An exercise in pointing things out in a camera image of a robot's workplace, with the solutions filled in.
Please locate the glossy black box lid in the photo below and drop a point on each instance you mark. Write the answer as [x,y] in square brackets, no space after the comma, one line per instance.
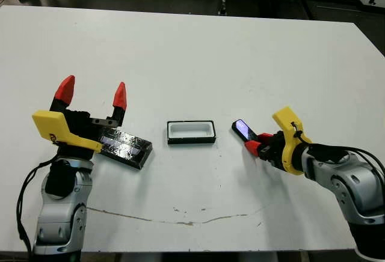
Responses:
[129,151]

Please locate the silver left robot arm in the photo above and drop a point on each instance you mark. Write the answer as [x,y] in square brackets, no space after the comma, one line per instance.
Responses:
[60,214]

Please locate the black box base white insert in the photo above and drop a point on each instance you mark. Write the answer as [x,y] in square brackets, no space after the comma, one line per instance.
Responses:
[192,129]

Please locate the left gripper yellow mount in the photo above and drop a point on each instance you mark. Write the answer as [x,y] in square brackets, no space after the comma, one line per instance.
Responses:
[75,129]

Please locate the right gripper yellow mount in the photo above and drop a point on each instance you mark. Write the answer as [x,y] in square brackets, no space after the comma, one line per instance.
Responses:
[288,141]

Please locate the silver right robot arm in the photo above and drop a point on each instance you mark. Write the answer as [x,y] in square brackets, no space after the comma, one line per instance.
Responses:
[346,184]

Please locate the slim black camera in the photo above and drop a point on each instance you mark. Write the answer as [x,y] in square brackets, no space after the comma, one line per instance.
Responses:
[243,128]

